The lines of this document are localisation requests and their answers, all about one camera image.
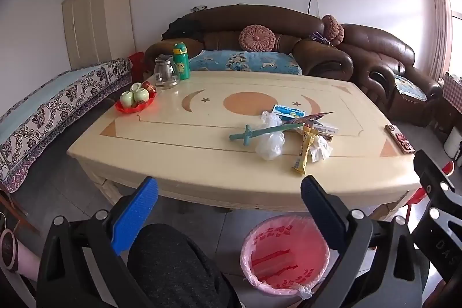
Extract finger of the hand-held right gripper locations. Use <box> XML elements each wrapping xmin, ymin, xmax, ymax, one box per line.
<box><xmin>411</xmin><ymin>149</ymin><xmax>462</xmax><ymax>240</ymax></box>

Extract yellow snack wrapper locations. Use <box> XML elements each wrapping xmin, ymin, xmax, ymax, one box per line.
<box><xmin>292</xmin><ymin>126</ymin><xmax>318</xmax><ymax>174</ymax></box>

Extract blue and white box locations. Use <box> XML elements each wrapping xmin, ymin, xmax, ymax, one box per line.
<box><xmin>271</xmin><ymin>105</ymin><xmax>307</xmax><ymax>118</ymax></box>

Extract toy car package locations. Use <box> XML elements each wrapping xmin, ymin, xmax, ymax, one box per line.
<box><xmin>385</xmin><ymin>124</ymin><xmax>415</xmax><ymax>154</ymax></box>

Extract checkered tablecloth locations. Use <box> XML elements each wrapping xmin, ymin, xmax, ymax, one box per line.
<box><xmin>442</xmin><ymin>72</ymin><xmax>462</xmax><ymax>114</ymax></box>

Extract red tray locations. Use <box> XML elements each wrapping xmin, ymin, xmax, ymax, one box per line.
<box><xmin>115</xmin><ymin>92</ymin><xmax>157</xmax><ymax>113</ymax></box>

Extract pink cylinder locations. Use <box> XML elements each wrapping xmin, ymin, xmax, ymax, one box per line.
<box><xmin>0</xmin><ymin>229</ymin><xmax>40</xmax><ymax>274</ymax></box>

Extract pink curtain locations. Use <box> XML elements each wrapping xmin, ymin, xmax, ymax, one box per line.
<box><xmin>429</xmin><ymin>0</ymin><xmax>450</xmax><ymax>81</ymax></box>

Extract teal toy sword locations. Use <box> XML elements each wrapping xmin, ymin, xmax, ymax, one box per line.
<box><xmin>229</xmin><ymin>122</ymin><xmax>304</xmax><ymax>149</ymax></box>

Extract bed with patterned cover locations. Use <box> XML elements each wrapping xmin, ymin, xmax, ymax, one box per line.
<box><xmin>0</xmin><ymin>59</ymin><xmax>132</xmax><ymax>193</ymax></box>

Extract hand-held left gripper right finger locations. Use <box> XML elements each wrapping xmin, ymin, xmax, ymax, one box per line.
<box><xmin>301</xmin><ymin>176</ymin><xmax>430</xmax><ymax>308</ymax></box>

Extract pink round cushion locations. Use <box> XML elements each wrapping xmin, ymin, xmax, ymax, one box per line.
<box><xmin>239</xmin><ymin>25</ymin><xmax>277</xmax><ymax>52</ymax></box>
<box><xmin>321</xmin><ymin>15</ymin><xmax>345</xmax><ymax>47</ymax></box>

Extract red bag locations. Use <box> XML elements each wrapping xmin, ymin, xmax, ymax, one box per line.
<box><xmin>128</xmin><ymin>52</ymin><xmax>145</xmax><ymax>81</ymax></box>

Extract dark clothes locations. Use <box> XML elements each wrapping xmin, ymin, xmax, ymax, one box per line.
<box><xmin>162</xmin><ymin>18</ymin><xmax>204</xmax><ymax>41</ymax></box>

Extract cream wardrobe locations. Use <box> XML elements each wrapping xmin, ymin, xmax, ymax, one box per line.
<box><xmin>61</xmin><ymin>0</ymin><xmax>136</xmax><ymax>70</ymax></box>

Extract red chair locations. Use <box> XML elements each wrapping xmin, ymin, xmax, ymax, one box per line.
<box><xmin>406</xmin><ymin>162</ymin><xmax>455</xmax><ymax>225</ymax></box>

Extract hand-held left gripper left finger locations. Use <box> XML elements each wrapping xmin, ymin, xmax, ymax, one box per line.
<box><xmin>36</xmin><ymin>177</ymin><xmax>159</xmax><ymax>308</ymax></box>

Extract person's leg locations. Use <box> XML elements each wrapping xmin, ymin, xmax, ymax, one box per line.
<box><xmin>128</xmin><ymin>223</ymin><xmax>241</xmax><ymax>308</ymax></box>

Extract brown leather sofa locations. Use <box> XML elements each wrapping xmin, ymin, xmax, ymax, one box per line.
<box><xmin>144</xmin><ymin>5</ymin><xmax>354</xmax><ymax>81</ymax></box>

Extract blue seat cushion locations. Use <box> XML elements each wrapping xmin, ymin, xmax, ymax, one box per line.
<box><xmin>393</xmin><ymin>74</ymin><xmax>427</xmax><ymax>101</ymax></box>

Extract white tissue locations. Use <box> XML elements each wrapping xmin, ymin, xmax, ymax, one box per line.
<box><xmin>310</xmin><ymin>135</ymin><xmax>333</xmax><ymax>162</ymax></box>

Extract brown leather armchair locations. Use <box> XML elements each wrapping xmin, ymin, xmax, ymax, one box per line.
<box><xmin>339</xmin><ymin>23</ymin><xmax>443</xmax><ymax>117</ymax></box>

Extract blue printed blanket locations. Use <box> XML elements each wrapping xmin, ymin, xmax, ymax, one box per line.
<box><xmin>189</xmin><ymin>50</ymin><xmax>303</xmax><ymax>76</ymax></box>

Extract glass pitcher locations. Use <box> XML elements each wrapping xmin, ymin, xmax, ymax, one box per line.
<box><xmin>153</xmin><ymin>55</ymin><xmax>180</xmax><ymax>89</ymax></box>

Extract white plastic bag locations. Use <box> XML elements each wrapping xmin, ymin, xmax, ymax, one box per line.
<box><xmin>256</xmin><ymin>111</ymin><xmax>286</xmax><ymax>160</ymax></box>

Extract white and orange box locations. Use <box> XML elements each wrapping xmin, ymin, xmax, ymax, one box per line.
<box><xmin>312</xmin><ymin>125</ymin><xmax>340</xmax><ymax>141</ymax></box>

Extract green water bottle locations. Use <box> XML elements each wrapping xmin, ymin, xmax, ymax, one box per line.
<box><xmin>172</xmin><ymin>43</ymin><xmax>191</xmax><ymax>81</ymax></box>

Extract colourful snack wrapper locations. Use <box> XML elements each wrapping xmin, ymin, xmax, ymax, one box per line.
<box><xmin>282</xmin><ymin>111</ymin><xmax>334</xmax><ymax>126</ymax></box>

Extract pink lined trash bin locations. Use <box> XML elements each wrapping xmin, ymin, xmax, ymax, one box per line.
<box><xmin>241</xmin><ymin>215</ymin><xmax>331</xmax><ymax>300</ymax></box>

